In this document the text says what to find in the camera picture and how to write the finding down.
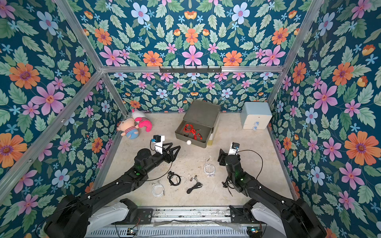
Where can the white earphones front left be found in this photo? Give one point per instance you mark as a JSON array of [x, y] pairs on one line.
[[158, 189]]

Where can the black bundled earphones centre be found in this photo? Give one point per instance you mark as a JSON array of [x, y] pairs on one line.
[[196, 186]]

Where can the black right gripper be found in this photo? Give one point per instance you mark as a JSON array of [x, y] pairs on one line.
[[224, 156]]

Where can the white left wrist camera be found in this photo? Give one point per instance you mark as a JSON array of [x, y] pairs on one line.
[[157, 142]]

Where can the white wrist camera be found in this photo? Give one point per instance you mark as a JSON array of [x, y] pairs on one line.
[[157, 142], [234, 148]]

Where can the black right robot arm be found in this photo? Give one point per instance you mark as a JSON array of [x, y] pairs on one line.
[[292, 218]]

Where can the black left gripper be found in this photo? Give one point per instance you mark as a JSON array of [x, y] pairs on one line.
[[169, 158]]

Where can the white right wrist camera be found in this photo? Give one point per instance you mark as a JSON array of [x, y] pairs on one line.
[[234, 148]]

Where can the red wired earphones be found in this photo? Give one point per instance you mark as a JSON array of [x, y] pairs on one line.
[[187, 128], [196, 134]]

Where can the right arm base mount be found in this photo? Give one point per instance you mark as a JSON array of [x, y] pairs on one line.
[[242, 215]]

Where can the three-drawer mini cabinet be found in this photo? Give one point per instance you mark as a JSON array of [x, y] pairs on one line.
[[204, 113]]

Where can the grey top drawer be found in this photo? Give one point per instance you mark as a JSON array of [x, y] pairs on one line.
[[206, 133]]

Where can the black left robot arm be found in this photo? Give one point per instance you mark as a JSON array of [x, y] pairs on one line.
[[79, 216]]

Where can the white earphones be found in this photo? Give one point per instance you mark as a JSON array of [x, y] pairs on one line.
[[209, 169], [158, 189]]

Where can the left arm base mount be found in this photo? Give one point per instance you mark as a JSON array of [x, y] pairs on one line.
[[136, 214]]

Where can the light blue small cabinet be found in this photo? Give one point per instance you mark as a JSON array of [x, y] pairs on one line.
[[255, 115]]

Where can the black coiled earphones right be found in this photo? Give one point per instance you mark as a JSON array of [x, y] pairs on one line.
[[228, 185]]

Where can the pink white plush toy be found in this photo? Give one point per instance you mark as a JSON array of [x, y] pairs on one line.
[[141, 120]]

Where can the white earphones centre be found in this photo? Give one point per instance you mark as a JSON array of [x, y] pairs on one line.
[[209, 169]]

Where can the black coiled earphones left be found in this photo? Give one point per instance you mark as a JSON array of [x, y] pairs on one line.
[[173, 179]]

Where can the black hook rail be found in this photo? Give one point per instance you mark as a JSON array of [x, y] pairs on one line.
[[190, 69]]

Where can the black coiled earphones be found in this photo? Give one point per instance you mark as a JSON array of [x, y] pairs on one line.
[[173, 179], [228, 185]]

